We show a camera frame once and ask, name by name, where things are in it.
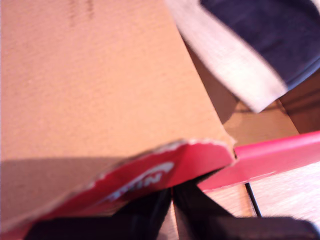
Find blue suede white-striped shoe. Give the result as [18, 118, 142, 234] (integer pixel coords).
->
[164, 0, 320, 113]

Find black cable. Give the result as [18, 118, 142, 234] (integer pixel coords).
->
[244, 182, 262, 218]

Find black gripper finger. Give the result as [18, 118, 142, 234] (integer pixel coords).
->
[114, 187, 173, 240]
[173, 185, 236, 240]

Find red Nike shoebox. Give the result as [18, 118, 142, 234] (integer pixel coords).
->
[0, 0, 320, 237]

